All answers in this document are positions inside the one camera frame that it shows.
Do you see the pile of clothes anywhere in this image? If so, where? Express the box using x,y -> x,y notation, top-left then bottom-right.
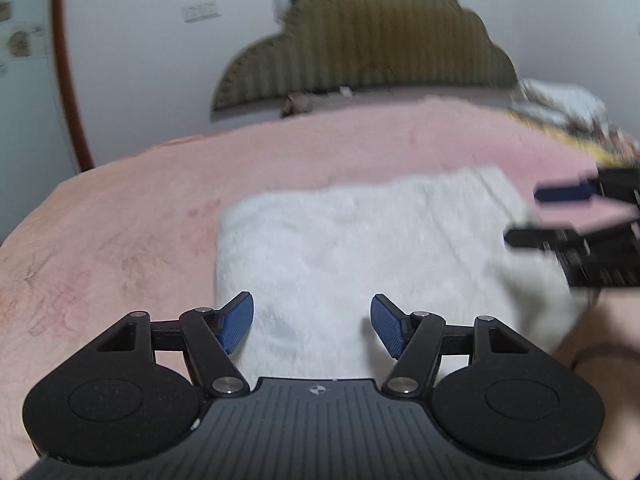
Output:
500,106 -> 640,169

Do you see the white crumpled cloth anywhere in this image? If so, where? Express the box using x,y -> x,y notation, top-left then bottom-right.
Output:
514,78 -> 610,128

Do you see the brown wooden baseboard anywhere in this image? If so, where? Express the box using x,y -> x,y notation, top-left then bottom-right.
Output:
51,0 -> 96,172

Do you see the white towel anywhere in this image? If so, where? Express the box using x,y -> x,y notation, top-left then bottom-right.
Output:
215,166 -> 590,382

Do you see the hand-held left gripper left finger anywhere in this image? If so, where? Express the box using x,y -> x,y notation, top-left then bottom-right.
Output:
75,291 -> 255,401

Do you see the white wall socket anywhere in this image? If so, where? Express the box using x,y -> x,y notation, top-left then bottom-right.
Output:
182,0 -> 220,23

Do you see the olive scalloped headboard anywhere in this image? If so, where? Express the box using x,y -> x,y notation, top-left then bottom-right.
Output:
210,0 -> 519,116

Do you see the person's right forearm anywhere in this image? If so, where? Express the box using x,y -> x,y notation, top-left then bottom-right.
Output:
554,287 -> 640,480

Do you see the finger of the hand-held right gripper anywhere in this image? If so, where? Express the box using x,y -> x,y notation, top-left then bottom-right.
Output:
533,182 -> 601,206
503,227 -> 568,252

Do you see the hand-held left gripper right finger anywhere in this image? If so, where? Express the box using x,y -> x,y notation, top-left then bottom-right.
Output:
370,294 -> 551,401

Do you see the pink blanket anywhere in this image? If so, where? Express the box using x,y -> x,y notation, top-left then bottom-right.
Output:
0,96 -> 640,480

